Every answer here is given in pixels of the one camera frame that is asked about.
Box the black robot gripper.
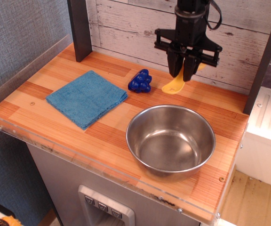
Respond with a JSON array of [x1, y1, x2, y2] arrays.
[[155, 7, 222, 81]]

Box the yellow brush with white bristles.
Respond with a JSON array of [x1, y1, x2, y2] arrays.
[[161, 61, 207, 95]]

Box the blue cloth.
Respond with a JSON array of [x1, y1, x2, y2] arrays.
[[46, 71, 128, 130]]

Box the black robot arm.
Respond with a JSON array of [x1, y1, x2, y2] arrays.
[[155, 0, 223, 82]]

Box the silver metal bowl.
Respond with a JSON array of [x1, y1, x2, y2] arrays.
[[126, 105, 215, 181]]

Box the blue toy grape bunch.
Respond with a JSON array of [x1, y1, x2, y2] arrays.
[[128, 69, 152, 93]]

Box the grey toy fridge cabinet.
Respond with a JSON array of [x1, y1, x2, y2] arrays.
[[28, 145, 199, 226]]

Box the silver ice dispenser panel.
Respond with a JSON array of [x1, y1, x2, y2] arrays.
[[78, 185, 136, 226]]

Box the orange object bottom left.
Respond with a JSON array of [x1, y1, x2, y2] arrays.
[[2, 216, 22, 226]]

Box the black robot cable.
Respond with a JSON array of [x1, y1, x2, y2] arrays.
[[205, 0, 223, 31]]

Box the dark grey right post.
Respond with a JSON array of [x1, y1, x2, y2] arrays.
[[243, 33, 271, 115]]

